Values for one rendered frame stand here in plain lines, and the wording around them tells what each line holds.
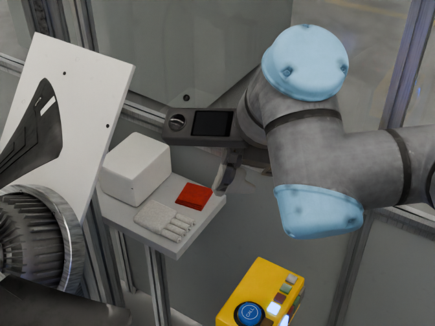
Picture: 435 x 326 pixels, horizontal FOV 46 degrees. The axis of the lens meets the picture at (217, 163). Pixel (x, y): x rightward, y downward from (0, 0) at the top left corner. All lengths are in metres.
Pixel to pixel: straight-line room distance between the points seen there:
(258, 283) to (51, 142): 0.46
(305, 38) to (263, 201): 0.96
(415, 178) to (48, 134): 0.48
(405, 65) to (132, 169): 0.71
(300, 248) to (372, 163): 1.01
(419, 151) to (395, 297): 0.98
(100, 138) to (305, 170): 0.61
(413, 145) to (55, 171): 0.75
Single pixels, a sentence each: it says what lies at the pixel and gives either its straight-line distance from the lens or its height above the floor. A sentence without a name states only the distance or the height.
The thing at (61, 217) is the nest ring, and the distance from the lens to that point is 1.00.
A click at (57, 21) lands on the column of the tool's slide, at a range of 1.34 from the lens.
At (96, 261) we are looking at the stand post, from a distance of 1.31.
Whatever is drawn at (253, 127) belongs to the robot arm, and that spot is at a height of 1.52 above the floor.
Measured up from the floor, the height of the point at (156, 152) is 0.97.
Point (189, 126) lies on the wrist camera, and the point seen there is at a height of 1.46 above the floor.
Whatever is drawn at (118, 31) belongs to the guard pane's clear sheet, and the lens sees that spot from 1.41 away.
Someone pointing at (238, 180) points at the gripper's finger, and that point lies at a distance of 0.72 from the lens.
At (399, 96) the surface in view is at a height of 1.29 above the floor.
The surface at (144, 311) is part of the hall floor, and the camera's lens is 2.22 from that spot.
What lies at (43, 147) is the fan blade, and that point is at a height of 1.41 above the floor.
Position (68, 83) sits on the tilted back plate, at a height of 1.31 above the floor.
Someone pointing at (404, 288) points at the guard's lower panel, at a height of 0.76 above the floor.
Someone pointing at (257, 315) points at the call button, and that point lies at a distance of 0.91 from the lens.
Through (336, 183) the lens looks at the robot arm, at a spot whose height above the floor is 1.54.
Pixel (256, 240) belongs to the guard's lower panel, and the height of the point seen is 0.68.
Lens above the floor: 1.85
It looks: 41 degrees down
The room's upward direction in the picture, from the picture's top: straight up
